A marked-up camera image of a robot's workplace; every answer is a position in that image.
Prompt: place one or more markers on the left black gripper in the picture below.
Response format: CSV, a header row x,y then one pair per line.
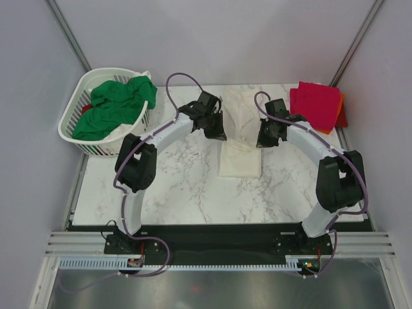
x,y
218,133

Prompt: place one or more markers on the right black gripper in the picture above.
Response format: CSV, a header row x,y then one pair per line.
x,y
262,141

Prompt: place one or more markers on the cream white t shirt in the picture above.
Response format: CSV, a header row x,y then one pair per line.
x,y
239,156

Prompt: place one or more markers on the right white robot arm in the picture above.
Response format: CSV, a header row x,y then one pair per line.
x,y
340,182

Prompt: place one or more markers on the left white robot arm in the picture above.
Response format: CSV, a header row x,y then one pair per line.
x,y
137,160

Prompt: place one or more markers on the folded magenta t shirt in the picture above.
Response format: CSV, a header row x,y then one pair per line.
x,y
308,97

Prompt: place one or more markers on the folded dark red t shirt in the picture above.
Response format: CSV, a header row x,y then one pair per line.
x,y
341,121

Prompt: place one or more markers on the folded orange t shirt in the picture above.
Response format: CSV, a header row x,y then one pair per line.
x,y
326,117

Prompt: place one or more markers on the white cloth in basket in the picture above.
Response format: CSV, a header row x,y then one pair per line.
x,y
119,132

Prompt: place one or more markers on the green t shirt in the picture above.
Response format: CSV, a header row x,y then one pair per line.
x,y
113,104

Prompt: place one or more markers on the red t shirt in basket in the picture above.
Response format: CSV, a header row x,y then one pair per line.
x,y
86,108

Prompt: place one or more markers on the white plastic laundry basket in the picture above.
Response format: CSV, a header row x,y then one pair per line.
x,y
82,96

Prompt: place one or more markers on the right corner metal profile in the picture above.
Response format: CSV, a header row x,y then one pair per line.
x,y
356,42

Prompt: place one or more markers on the corner metal profile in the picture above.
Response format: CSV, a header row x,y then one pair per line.
x,y
356,42
65,28

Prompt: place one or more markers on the left corner metal profile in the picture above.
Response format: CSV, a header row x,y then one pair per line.
x,y
65,28

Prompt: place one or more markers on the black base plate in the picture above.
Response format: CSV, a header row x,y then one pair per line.
x,y
230,243

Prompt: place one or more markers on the white slotted cable duct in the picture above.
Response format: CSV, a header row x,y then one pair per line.
x,y
290,264

